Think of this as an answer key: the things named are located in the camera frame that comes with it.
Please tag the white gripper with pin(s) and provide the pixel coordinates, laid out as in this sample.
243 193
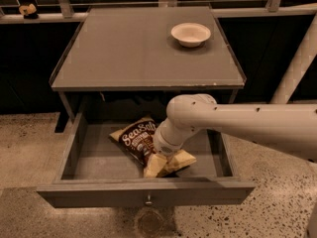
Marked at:
163 144

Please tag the brown sea salt chip bag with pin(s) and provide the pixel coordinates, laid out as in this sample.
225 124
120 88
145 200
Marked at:
137 139

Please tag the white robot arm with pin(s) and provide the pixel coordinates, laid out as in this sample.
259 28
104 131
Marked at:
277 53

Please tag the metal drawer knob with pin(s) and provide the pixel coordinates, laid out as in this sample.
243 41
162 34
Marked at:
148 200

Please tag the grey open top drawer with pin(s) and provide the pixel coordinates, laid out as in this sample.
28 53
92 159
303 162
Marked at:
97 172

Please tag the grey cabinet counter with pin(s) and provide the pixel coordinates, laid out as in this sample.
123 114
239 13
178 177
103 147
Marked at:
132 49

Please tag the white paper bowl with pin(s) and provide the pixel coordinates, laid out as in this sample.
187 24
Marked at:
190 35

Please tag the small yellow black object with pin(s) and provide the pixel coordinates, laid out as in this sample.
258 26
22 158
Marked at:
28 11

